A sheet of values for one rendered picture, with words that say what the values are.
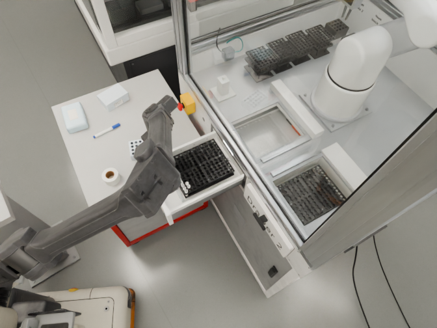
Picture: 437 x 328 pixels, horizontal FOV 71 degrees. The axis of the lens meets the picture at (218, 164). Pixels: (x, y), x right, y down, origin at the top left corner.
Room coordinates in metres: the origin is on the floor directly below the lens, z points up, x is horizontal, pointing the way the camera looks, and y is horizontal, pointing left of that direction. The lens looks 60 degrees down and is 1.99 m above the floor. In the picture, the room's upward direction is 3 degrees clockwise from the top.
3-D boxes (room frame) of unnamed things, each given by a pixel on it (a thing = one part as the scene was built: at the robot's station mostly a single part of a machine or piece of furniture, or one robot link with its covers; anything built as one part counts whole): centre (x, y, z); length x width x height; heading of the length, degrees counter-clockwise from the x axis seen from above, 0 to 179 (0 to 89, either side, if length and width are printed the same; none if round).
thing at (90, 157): (0.86, 0.45, 0.38); 0.62 x 0.58 x 0.76; 32
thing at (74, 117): (0.89, 0.71, 0.78); 0.15 x 0.10 x 0.04; 28
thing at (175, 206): (0.61, 0.07, 0.86); 0.40 x 0.26 x 0.06; 122
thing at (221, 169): (0.61, 0.07, 0.87); 0.22 x 0.18 x 0.06; 122
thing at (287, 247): (0.40, -0.19, 0.87); 0.29 x 0.02 x 0.11; 32
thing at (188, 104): (0.94, 0.16, 0.88); 0.07 x 0.05 x 0.07; 32
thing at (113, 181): (0.59, 0.46, 0.78); 0.07 x 0.07 x 0.04
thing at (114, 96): (1.03, 0.55, 0.79); 0.13 x 0.09 x 0.05; 136
